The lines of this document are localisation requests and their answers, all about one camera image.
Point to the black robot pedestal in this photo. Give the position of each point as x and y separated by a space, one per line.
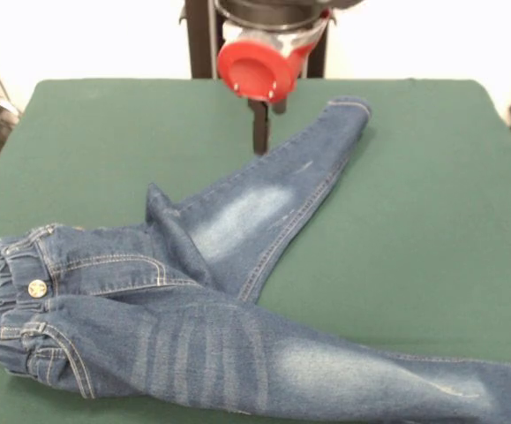
202 53

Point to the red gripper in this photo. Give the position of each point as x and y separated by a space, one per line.
259 70

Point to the dark green table cloth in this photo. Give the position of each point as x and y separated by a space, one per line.
414 199

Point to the blue denim jeans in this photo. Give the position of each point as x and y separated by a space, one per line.
237 331

